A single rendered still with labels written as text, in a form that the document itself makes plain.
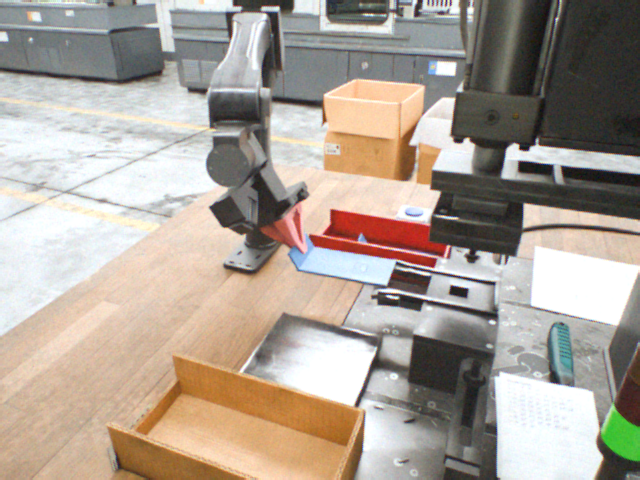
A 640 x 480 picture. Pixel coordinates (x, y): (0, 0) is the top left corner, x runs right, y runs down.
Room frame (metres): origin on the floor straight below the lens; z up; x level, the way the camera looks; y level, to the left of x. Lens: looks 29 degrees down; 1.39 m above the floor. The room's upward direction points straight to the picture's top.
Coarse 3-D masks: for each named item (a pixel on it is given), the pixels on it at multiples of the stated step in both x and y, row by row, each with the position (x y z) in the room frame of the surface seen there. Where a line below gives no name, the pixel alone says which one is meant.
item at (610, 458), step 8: (600, 432) 0.27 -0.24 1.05; (600, 440) 0.27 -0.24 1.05; (600, 448) 0.26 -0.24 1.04; (608, 448) 0.26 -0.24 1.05; (608, 456) 0.25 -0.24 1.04; (616, 456) 0.25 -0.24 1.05; (600, 464) 0.27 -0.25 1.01; (608, 464) 0.26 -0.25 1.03; (616, 464) 0.25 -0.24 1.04; (624, 464) 0.25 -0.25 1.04; (632, 464) 0.24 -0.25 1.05; (600, 472) 0.26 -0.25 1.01; (608, 472) 0.26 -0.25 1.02; (616, 472) 0.25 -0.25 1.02; (624, 472) 0.25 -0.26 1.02
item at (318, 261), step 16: (288, 256) 0.63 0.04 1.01; (304, 256) 0.65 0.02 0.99; (320, 256) 0.66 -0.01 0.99; (336, 256) 0.66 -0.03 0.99; (352, 256) 0.66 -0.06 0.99; (368, 256) 0.66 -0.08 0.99; (304, 272) 0.62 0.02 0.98; (320, 272) 0.61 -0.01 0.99; (336, 272) 0.61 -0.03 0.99; (352, 272) 0.61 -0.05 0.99; (368, 272) 0.61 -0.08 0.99; (384, 272) 0.61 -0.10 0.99
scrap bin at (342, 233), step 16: (336, 224) 0.89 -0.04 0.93; (352, 224) 0.88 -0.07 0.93; (368, 224) 0.86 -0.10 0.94; (384, 224) 0.85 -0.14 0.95; (400, 224) 0.84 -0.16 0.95; (416, 224) 0.83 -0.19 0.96; (320, 240) 0.78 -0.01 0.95; (336, 240) 0.77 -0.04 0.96; (352, 240) 0.76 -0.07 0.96; (368, 240) 0.86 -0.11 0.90; (384, 240) 0.85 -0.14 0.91; (400, 240) 0.84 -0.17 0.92; (416, 240) 0.83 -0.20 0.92; (384, 256) 0.73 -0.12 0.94; (400, 256) 0.72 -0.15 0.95; (416, 256) 0.71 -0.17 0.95; (432, 256) 0.71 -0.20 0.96; (448, 256) 0.74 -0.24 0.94
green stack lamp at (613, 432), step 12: (612, 408) 0.27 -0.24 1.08; (612, 420) 0.26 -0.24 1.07; (624, 420) 0.26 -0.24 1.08; (612, 432) 0.26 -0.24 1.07; (624, 432) 0.25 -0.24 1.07; (636, 432) 0.25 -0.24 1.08; (612, 444) 0.26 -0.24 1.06; (624, 444) 0.25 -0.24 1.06; (636, 444) 0.25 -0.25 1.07; (624, 456) 0.25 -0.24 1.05; (636, 456) 0.25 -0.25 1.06
